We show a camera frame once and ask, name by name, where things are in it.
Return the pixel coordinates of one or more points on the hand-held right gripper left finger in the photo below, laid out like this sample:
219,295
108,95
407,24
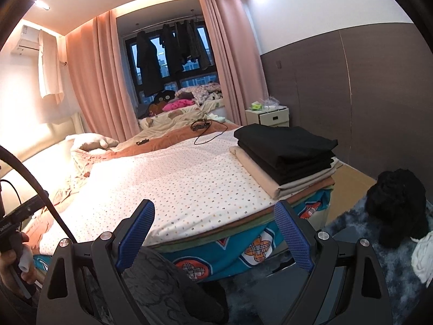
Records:
135,237

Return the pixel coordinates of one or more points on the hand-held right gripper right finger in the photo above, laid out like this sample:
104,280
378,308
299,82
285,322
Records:
292,237

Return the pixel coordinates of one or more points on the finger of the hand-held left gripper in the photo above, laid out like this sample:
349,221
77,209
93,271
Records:
35,204

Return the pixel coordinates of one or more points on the hanging dark clothes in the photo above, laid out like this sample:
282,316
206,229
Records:
189,83
182,47

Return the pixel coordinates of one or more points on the person's left hand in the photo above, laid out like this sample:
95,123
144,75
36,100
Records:
6,267

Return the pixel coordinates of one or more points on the person's right leg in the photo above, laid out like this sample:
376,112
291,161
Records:
159,277

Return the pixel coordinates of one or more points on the blue grey shaggy rug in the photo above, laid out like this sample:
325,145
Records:
348,220

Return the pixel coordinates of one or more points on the cream padded headboard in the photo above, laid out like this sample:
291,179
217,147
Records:
40,142

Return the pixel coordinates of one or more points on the bed with dotted sheet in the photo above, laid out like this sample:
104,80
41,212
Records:
186,189

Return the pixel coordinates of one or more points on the white plush toy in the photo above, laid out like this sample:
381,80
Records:
91,140

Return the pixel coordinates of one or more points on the small black remote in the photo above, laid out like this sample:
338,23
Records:
142,142

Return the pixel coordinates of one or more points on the black curly dog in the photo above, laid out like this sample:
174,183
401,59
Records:
395,203

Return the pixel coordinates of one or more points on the white nightstand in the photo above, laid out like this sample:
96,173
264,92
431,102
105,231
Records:
270,118

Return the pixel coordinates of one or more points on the beige bear print blanket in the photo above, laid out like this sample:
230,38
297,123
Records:
176,122

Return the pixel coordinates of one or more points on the brown plush toy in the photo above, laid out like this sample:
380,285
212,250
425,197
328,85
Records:
155,109

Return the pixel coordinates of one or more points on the crumpled white cloth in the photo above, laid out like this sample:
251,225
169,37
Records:
423,257

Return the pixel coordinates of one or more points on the hanging white cloth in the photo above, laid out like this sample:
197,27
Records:
50,71

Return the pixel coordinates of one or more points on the green item on nightstand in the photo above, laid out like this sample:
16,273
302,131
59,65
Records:
256,106

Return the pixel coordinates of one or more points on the pink cloth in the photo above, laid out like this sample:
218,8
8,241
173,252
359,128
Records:
179,105

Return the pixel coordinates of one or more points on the pink curtain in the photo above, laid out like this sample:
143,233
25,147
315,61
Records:
101,81
236,57

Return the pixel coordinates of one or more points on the pale green cloth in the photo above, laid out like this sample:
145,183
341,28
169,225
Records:
217,118

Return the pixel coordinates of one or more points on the black plush toy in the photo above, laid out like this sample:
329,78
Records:
165,96

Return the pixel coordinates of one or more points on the floral cloth pile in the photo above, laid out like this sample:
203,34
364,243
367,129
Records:
203,91

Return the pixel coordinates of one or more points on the white air conditioner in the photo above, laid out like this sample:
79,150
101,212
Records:
25,39

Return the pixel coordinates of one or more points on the hanging black coat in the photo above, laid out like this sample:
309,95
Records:
149,64

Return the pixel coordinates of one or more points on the rectangular ceiling light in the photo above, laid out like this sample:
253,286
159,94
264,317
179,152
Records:
42,5

